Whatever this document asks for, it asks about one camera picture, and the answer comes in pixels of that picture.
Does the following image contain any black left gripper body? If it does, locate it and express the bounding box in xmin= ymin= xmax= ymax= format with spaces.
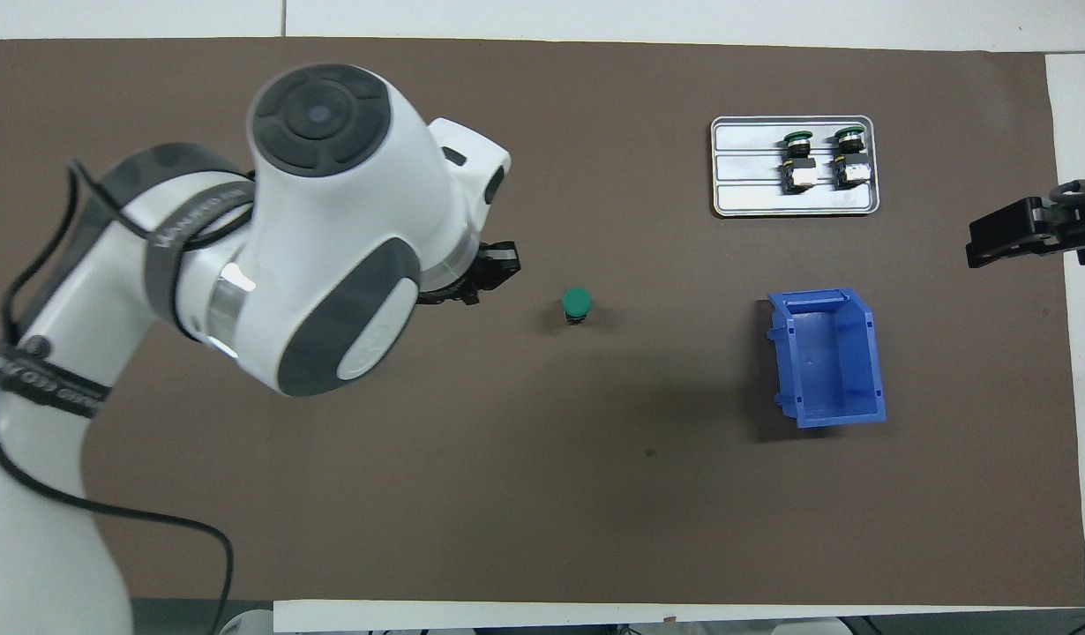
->
xmin=419 ymin=251 xmax=483 ymax=305

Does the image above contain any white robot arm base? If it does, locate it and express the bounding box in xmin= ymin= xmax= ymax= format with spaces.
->
xmin=767 ymin=620 xmax=861 ymax=635
xmin=221 ymin=609 xmax=274 ymax=635

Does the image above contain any brown table mat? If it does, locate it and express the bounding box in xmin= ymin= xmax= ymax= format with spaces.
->
xmin=0 ymin=38 xmax=1085 ymax=608

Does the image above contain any blue plastic storage bin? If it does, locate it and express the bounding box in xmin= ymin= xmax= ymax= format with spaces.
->
xmin=765 ymin=287 xmax=888 ymax=430

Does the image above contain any silver metal tray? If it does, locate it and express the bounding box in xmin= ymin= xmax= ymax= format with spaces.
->
xmin=710 ymin=116 xmax=880 ymax=219

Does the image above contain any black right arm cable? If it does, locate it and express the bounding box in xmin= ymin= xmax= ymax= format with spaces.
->
xmin=1048 ymin=168 xmax=1085 ymax=208

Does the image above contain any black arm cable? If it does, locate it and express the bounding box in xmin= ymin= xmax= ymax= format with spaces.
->
xmin=1048 ymin=168 xmax=1085 ymax=208
xmin=0 ymin=159 xmax=235 ymax=635

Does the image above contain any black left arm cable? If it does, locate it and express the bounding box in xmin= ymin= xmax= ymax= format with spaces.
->
xmin=0 ymin=159 xmax=235 ymax=635

